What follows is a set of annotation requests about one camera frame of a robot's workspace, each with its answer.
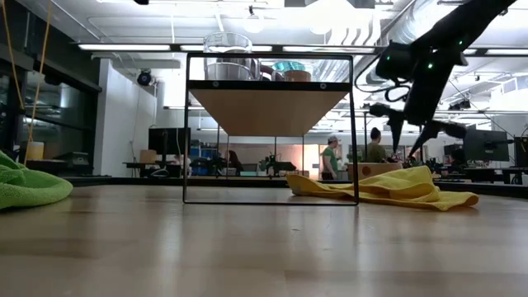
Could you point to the black background robot arm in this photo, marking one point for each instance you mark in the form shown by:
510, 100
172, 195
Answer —
270, 164

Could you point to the cardboard box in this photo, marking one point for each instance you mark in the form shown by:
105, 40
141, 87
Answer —
377, 171
147, 156

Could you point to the yellow microfibre cloth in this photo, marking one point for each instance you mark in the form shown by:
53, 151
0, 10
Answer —
392, 189

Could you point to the yellow plastic container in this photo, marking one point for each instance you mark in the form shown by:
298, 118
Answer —
35, 151

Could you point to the black computer monitor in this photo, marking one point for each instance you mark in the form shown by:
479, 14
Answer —
485, 145
521, 152
167, 140

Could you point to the clear glass mug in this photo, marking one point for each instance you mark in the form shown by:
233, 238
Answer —
227, 43
227, 73

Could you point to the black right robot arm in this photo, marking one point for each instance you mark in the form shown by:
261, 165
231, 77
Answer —
462, 29

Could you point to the black ceiling spotlight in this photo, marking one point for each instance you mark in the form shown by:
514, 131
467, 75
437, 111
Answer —
144, 77

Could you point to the wooden shelf with black frame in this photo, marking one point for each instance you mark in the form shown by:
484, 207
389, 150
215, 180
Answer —
268, 107

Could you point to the black aluminium rail frame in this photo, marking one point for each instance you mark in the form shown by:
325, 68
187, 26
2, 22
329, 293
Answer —
231, 182

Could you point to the blue faceted plastic tumbler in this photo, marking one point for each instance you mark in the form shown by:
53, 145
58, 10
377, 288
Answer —
288, 66

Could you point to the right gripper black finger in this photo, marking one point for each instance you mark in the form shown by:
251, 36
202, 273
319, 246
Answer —
424, 138
397, 132

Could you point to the green microfibre cloth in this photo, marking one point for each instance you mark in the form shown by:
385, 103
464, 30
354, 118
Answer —
29, 185

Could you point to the person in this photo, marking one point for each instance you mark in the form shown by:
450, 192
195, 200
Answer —
330, 158
375, 148
236, 163

